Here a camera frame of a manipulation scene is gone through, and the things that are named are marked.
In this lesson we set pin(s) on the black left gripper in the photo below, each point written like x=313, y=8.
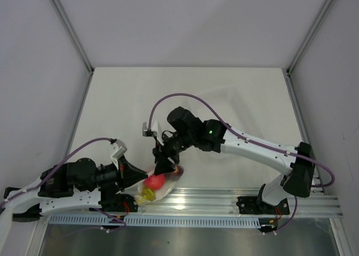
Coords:
x=127, y=174

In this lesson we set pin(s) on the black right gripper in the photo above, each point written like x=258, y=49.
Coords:
x=162, y=154

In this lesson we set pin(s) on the red tomato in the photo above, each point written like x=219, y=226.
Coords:
x=155, y=182

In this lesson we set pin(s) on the clear polka-dot zip bag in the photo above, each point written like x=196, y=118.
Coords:
x=160, y=194

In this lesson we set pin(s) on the yellow green bell pepper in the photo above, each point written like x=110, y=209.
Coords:
x=147, y=195

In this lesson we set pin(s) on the dark red apple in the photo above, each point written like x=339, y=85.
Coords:
x=177, y=173

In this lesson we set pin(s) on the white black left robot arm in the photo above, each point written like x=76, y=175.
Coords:
x=76, y=185

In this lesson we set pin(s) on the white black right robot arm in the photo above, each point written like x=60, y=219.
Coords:
x=294, y=164

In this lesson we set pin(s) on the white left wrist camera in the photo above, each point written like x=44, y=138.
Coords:
x=119, y=149

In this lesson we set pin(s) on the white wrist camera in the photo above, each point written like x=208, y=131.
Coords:
x=155, y=131
x=119, y=149

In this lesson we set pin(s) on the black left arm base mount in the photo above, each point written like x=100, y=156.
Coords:
x=110, y=201

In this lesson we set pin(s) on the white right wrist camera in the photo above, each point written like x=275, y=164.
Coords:
x=155, y=131

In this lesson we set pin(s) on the white slotted cable duct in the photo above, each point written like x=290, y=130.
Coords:
x=160, y=221

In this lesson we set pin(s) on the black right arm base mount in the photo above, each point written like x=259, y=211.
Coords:
x=254, y=205

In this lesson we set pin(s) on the aluminium corner frame post right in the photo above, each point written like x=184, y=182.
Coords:
x=315, y=26

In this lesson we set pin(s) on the aluminium corner frame post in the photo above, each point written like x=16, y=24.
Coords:
x=315, y=26
x=71, y=33

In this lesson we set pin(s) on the aluminium front rail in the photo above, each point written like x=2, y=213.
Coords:
x=203, y=202

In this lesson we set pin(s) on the aluminium corner frame post left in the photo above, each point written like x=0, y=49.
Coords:
x=71, y=33

